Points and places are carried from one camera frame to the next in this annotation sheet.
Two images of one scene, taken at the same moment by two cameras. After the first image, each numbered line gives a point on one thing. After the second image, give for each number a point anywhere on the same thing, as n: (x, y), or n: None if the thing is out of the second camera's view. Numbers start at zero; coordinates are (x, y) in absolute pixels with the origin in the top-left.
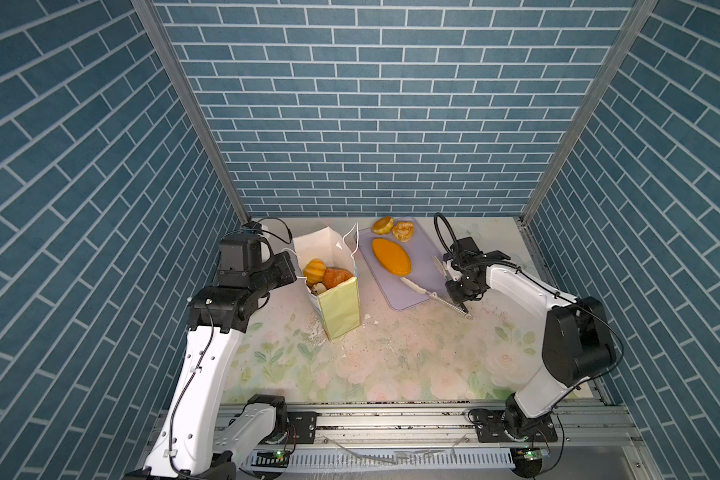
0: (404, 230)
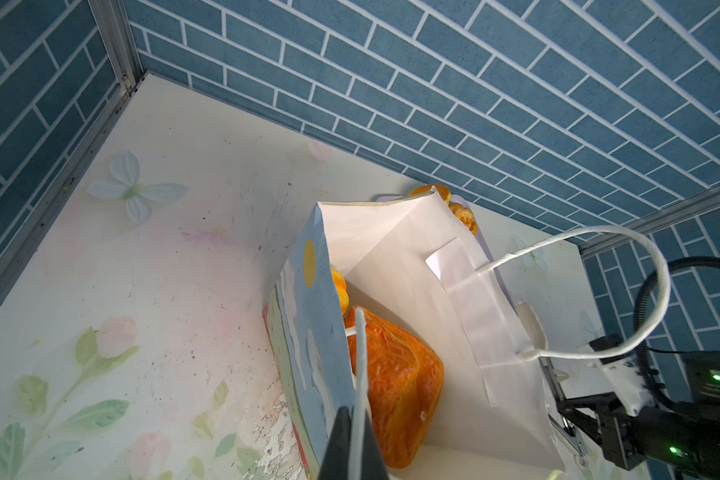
0: (466, 216)
